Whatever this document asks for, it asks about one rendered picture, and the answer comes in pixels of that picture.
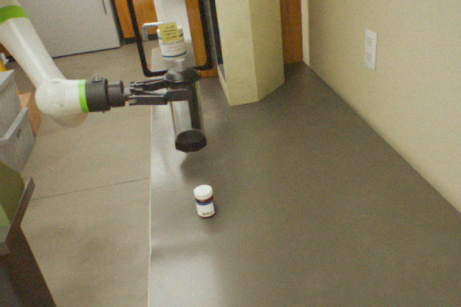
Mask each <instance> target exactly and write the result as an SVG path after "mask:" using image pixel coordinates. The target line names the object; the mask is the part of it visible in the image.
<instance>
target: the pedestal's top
mask: <svg viewBox="0 0 461 307"><path fill-rule="evenodd" d="M23 181H24V184H25V188H24V190H23V193H22V195H21V198H20V200H19V203H18V206H17V209H16V212H15V214H14V217H13V219H12V222H11V224H10V225H5V226H4V227H0V255H2V254H9V253H10V252H11V250H12V246H13V244H14V241H15V240H16V236H17V234H18V232H19V228H20V226H21V222H22V220H23V219H24V216H25V213H26V210H27V207H28V204H29V201H30V199H31V196H32V195H33V192H34V189H35V183H34V180H33V178H32V176H27V177H23Z"/></svg>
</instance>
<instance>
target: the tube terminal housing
mask: <svg viewBox="0 0 461 307"><path fill-rule="evenodd" d="M215 6H216V12H217V23H218V27H219V29H220V35H221V41H222V56H223V62H224V72H225V78H226V84H225V81H224V78H223V76H222V74H221V71H220V70H219V67H218V66H217V72H218V77H219V80H220V82H221V85H222V88H223V89H224V92H225V95H226V98H227V100H228V103H229V106H235V105H239V104H244V103H252V102H256V101H260V100H261V99H263V98H264V97H266V96H267V95H269V93H270V92H272V91H274V90H275V89H277V88H278V87H279V86H281V85H282V84H284V83H285V74H283V52H282V40H281V17H280V5H279V0H215Z"/></svg>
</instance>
